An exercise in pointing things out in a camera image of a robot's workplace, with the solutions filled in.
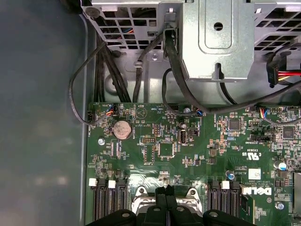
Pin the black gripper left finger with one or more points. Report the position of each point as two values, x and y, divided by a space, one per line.
161 197

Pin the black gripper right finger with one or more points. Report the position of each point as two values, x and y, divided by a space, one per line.
171 197

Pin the metal socket cover frame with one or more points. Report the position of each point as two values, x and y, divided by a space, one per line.
188 204

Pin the RAM slot with black clip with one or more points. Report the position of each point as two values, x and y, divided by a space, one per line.
214 197
234 200
101 200
121 200

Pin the RAM slot with white clip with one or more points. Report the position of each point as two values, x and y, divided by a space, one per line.
112 184
225 184
92 182

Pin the green Dell motherboard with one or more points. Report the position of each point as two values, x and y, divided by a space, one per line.
200 150

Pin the round coin cell battery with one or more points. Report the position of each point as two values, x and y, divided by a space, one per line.
121 129

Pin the silver motherboard screw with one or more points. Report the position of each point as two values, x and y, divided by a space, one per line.
279 206
101 141
187 110

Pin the black open PC case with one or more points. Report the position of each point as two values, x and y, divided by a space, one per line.
35 94

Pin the perforated metal drive cage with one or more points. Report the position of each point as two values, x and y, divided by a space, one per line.
162 14

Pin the silver bracket with round hole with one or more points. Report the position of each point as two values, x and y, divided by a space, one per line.
195 47

